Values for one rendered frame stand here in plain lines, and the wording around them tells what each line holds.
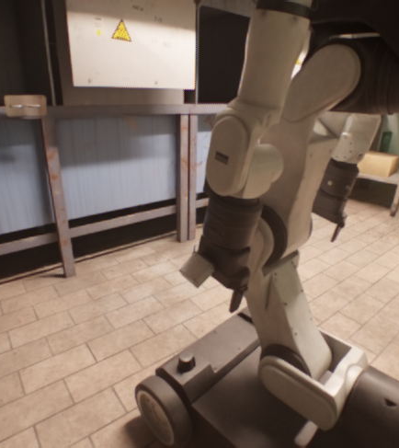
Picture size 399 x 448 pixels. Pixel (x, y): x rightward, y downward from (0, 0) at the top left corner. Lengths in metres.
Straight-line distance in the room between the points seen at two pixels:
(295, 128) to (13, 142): 1.26
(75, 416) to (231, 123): 0.97
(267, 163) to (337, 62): 0.19
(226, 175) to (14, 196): 1.30
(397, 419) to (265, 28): 0.72
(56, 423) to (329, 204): 1.01
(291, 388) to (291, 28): 0.69
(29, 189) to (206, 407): 1.21
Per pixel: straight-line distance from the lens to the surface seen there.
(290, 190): 0.64
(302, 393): 0.79
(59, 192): 1.59
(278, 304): 0.76
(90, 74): 1.46
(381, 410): 0.78
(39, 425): 1.16
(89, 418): 1.13
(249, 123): 0.41
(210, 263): 0.53
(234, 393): 0.93
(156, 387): 0.90
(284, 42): 0.42
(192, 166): 1.91
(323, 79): 0.56
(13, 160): 1.59
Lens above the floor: 0.90
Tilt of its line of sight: 23 degrees down
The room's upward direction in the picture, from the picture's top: 1 degrees clockwise
